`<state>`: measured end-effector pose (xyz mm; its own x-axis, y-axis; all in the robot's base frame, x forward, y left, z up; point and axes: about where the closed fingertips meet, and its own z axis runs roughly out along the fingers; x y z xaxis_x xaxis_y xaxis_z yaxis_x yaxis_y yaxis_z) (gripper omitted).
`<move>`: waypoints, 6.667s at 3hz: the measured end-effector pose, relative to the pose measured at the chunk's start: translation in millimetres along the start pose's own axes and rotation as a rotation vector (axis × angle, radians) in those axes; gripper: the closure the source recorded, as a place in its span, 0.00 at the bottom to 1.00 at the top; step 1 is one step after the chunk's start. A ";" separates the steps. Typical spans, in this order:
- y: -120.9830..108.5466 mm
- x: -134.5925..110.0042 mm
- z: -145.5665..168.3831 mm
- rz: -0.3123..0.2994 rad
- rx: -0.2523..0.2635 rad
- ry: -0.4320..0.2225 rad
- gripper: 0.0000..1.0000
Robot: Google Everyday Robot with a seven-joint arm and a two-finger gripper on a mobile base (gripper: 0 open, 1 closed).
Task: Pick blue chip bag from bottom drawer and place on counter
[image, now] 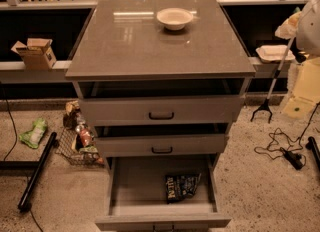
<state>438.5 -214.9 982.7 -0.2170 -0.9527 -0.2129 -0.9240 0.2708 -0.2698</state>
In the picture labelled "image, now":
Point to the blue chip bag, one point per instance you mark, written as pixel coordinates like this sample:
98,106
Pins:
181,186

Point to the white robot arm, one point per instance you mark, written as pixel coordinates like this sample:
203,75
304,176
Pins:
308,31

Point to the grey drawer cabinet with countertop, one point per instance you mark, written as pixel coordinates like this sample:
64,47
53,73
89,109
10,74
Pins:
126,53

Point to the top grey drawer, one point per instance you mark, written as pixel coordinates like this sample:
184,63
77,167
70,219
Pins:
167,110

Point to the middle grey drawer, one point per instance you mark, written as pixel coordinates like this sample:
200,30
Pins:
161,145

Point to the bottom grey open drawer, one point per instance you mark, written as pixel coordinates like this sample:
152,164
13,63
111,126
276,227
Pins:
136,198

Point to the green snack bag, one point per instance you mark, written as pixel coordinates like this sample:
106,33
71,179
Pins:
33,137

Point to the red soda can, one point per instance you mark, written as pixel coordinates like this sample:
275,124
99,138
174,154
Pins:
85,137

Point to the white bowl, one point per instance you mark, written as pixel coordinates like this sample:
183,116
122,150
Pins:
174,19

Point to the grabber reacher tool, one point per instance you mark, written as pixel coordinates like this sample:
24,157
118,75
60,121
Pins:
265,105

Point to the white takeout container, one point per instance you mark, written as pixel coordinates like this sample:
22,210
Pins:
271,53

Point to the cardboard box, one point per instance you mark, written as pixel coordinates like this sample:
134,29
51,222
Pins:
37,53

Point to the black stand leg right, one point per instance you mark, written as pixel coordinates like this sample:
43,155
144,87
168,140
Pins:
312,145

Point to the black stand leg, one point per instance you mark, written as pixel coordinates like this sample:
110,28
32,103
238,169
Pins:
24,203
312,145

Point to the black stand leg left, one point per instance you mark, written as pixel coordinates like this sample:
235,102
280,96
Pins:
24,203

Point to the wire basket with snacks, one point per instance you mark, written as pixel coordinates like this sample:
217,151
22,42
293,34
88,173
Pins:
69,144

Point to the black power adapter with cable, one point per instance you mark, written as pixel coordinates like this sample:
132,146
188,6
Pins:
298,161

